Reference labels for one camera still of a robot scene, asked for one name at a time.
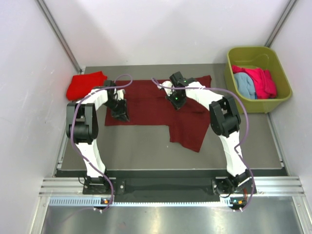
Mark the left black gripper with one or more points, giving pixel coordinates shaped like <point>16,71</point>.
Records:
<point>121,114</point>

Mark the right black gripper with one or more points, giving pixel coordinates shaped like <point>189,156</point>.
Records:
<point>176,106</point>

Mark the dark red t-shirt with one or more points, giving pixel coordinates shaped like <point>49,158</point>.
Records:
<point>147,105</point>

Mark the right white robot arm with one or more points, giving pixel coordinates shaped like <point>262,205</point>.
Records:
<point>225,123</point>

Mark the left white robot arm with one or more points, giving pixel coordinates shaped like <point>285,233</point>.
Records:
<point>82,129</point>

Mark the folded bright red t-shirt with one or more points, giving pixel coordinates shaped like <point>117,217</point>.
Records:
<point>81,85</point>

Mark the light blue garment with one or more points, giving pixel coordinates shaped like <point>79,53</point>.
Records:
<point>245,85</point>

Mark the pink garment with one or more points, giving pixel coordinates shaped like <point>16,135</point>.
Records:
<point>264,85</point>

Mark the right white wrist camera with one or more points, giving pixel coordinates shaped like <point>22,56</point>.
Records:
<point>167,87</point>

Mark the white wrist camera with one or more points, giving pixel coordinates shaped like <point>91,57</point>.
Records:
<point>167,87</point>
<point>120,94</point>

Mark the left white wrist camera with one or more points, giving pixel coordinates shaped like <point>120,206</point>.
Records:
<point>120,94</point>

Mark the aluminium front rail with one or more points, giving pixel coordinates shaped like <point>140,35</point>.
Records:
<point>264,185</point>

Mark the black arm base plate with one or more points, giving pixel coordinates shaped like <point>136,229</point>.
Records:
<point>148,186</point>

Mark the grey slotted cable duct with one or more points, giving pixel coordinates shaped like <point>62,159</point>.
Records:
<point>103,202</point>

